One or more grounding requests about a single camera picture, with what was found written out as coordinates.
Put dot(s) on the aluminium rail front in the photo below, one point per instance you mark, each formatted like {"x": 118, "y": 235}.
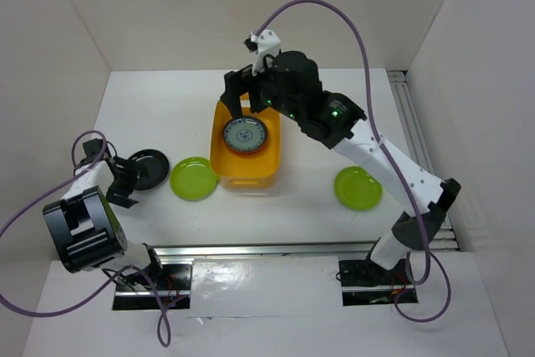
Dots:
{"x": 263, "y": 250}

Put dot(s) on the orange plate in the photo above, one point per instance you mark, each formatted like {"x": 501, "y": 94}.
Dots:
{"x": 246, "y": 152}

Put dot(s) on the aluminium rail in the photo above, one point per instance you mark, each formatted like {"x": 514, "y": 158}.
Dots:
{"x": 445, "y": 239}
{"x": 263, "y": 250}

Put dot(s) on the aluminium rail right side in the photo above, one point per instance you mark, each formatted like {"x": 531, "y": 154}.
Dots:
{"x": 445, "y": 239}

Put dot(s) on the black plate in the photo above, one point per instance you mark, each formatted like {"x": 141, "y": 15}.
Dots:
{"x": 156, "y": 168}

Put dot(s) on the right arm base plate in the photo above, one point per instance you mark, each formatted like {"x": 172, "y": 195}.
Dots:
{"x": 363, "y": 283}

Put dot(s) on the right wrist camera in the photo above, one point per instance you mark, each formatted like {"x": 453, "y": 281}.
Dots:
{"x": 266, "y": 46}

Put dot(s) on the green plate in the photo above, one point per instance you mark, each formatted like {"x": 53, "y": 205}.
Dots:
{"x": 193, "y": 179}
{"x": 356, "y": 189}

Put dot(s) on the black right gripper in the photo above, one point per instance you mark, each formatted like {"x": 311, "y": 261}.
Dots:
{"x": 236, "y": 84}

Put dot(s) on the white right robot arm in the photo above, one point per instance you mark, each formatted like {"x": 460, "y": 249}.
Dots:
{"x": 341, "y": 125}

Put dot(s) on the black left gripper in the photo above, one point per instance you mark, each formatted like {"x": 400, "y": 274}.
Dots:
{"x": 131, "y": 170}

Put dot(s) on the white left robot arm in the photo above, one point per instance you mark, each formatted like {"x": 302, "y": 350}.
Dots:
{"x": 85, "y": 230}

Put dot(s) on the yellow plastic bin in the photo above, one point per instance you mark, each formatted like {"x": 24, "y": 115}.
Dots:
{"x": 256, "y": 171}

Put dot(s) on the blue floral plate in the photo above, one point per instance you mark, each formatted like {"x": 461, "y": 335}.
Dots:
{"x": 245, "y": 133}

